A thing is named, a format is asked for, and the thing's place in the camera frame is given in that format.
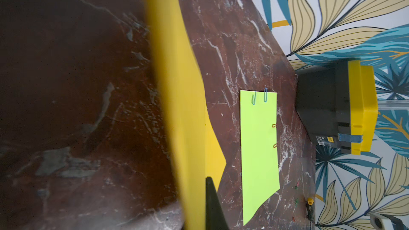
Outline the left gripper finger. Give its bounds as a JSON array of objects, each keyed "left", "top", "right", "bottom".
[{"left": 206, "top": 177, "right": 229, "bottom": 230}]

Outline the green paper sheet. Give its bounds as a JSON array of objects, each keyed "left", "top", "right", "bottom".
[{"left": 240, "top": 90, "right": 280, "bottom": 225}]

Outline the yellow paper sheet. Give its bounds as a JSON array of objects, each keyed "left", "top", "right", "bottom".
[{"left": 145, "top": 0, "right": 226, "bottom": 230}]

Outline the blue paperclip left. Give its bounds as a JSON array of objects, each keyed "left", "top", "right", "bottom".
[{"left": 251, "top": 91, "right": 257, "bottom": 105}]

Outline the blue paperclip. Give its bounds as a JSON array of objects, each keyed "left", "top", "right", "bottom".
[
  {"left": 264, "top": 87, "right": 268, "bottom": 103},
  {"left": 251, "top": 91, "right": 257, "bottom": 105}
]

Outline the blue paperclip right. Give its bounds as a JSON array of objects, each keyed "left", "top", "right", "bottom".
[{"left": 264, "top": 87, "right": 268, "bottom": 103}]

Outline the yellow black toolbox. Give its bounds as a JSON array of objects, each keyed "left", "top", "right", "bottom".
[{"left": 296, "top": 60, "right": 378, "bottom": 155}]

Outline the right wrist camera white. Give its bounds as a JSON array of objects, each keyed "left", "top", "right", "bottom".
[{"left": 370, "top": 213, "right": 409, "bottom": 230}]

